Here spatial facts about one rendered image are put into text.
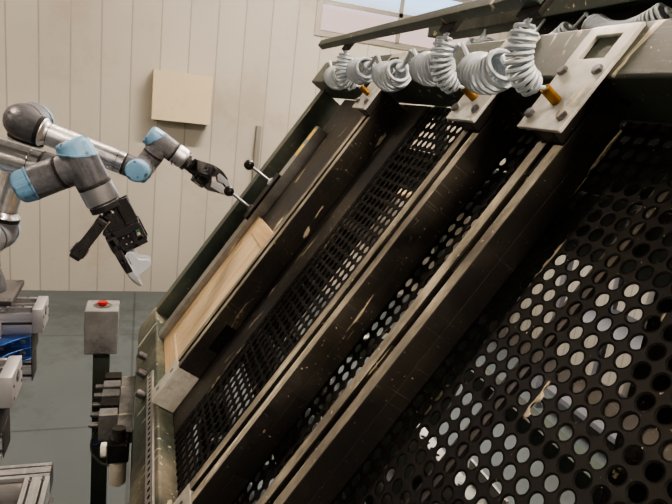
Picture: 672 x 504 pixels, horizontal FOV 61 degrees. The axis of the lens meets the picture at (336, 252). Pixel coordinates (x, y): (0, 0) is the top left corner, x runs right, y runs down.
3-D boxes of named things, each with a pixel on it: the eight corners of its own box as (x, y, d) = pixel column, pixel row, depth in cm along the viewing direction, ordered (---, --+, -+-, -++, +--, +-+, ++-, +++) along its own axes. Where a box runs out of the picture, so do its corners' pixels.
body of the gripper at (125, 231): (149, 245, 132) (125, 197, 127) (113, 260, 130) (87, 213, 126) (149, 237, 139) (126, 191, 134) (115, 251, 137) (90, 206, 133)
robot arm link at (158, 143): (140, 141, 205) (155, 123, 204) (167, 160, 209) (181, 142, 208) (139, 145, 198) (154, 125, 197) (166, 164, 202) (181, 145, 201)
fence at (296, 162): (167, 336, 212) (158, 331, 211) (323, 132, 209) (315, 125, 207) (168, 342, 208) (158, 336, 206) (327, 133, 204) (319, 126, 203)
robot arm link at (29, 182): (40, 199, 135) (83, 183, 134) (18, 208, 124) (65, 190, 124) (24, 168, 132) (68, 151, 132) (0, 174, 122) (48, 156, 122)
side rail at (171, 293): (178, 319, 237) (155, 305, 233) (340, 108, 234) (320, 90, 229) (179, 324, 232) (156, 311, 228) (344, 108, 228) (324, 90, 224)
